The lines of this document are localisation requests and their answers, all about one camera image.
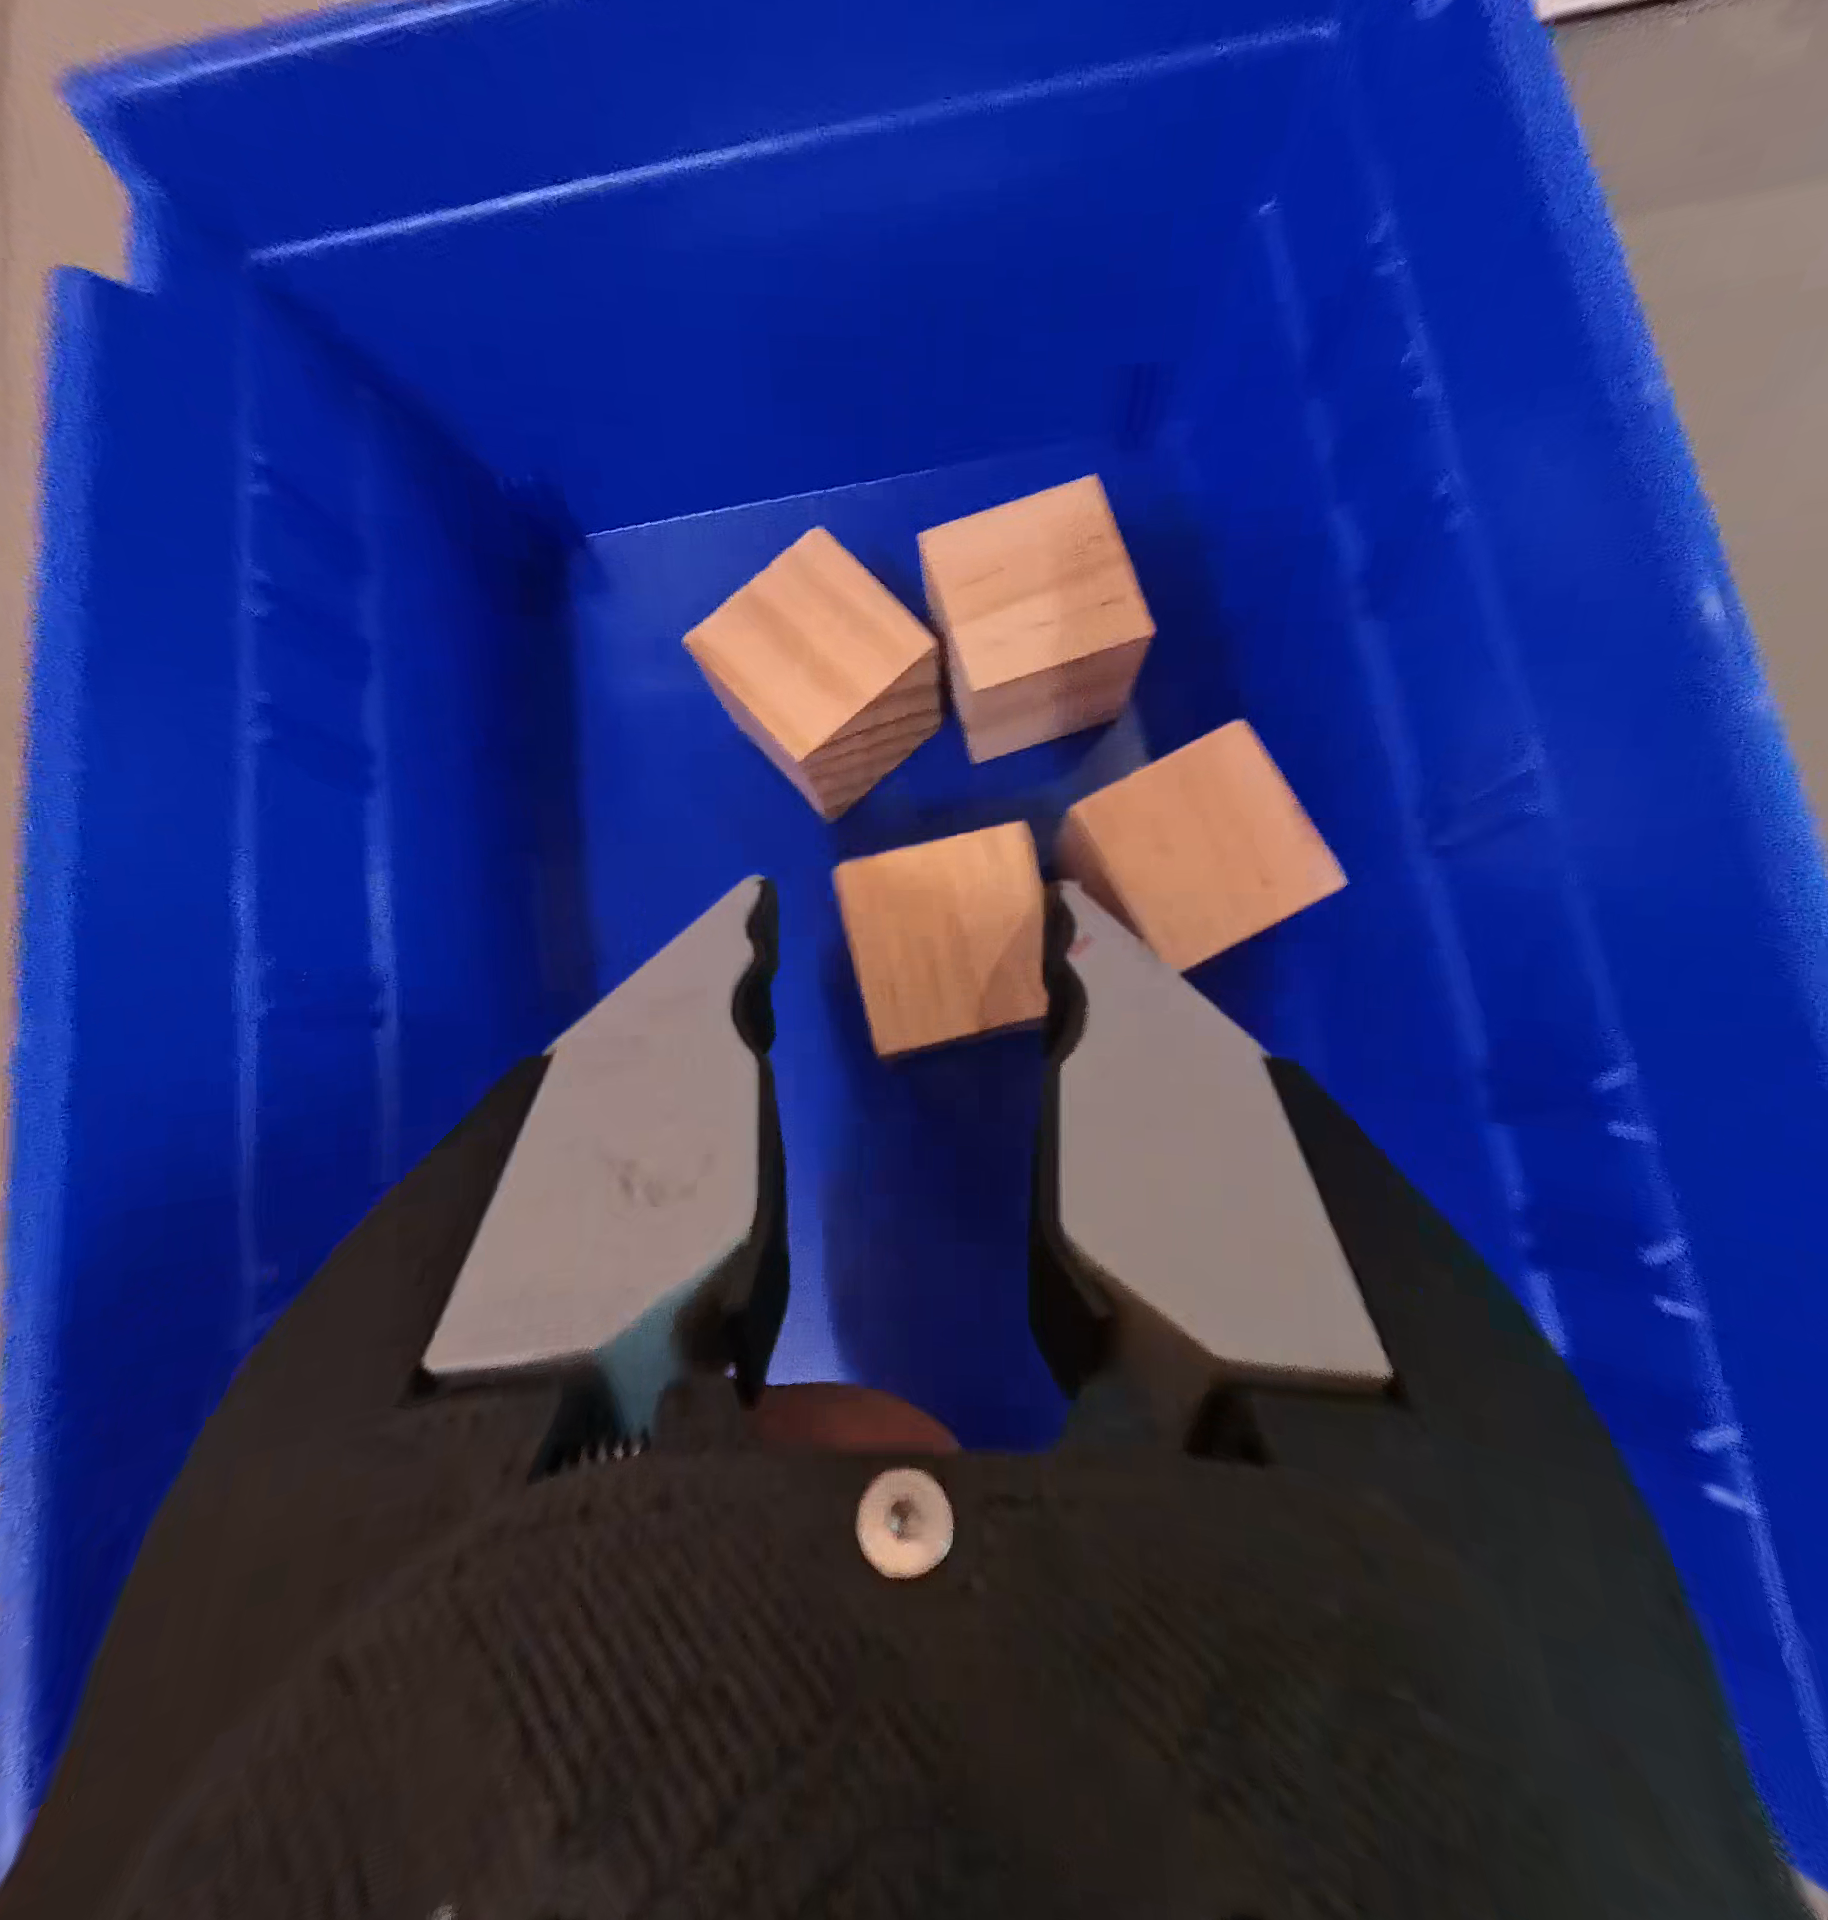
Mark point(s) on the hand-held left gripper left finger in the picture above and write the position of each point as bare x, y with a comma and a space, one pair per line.
599, 1185

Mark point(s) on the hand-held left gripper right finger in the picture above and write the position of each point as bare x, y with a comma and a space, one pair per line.
1213, 1185

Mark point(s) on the blue-striped wooden cube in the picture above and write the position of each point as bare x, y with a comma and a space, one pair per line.
1039, 616
1198, 841
943, 937
817, 667

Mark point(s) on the blue plastic bin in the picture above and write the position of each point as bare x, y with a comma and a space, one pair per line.
404, 751

